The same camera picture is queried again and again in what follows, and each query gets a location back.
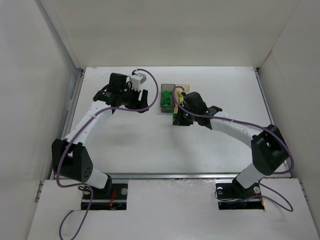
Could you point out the dark grey transparent container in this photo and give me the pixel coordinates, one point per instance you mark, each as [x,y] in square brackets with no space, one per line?
[168,87]

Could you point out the light wooden container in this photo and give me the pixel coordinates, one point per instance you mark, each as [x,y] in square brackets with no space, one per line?
[181,89]

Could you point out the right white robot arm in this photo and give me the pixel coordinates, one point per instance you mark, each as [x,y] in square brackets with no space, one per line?
[268,148]

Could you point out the green yellow lego cluster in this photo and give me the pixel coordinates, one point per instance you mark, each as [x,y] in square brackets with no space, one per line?
[174,117]

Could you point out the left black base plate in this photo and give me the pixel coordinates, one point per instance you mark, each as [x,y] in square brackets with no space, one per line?
[113,199]

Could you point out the yellow lego brick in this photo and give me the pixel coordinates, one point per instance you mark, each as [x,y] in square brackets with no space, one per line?
[180,94]

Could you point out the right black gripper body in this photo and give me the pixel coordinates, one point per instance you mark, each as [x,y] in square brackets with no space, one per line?
[182,120]

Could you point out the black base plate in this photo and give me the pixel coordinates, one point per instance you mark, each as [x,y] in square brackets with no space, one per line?
[233,197]
[113,199]

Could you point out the green lego from cluster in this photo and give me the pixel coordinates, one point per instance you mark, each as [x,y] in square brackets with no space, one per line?
[166,102]

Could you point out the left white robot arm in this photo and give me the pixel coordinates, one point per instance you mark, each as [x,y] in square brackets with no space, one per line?
[70,157]

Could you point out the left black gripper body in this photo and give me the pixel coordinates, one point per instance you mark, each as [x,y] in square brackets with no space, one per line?
[136,99]

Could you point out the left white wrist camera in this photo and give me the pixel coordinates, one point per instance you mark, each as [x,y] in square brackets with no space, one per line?
[137,80]

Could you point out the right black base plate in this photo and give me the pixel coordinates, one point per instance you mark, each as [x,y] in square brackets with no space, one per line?
[233,197]

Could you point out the small green lego plate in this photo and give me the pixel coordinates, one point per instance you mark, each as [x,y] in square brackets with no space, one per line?
[167,94]

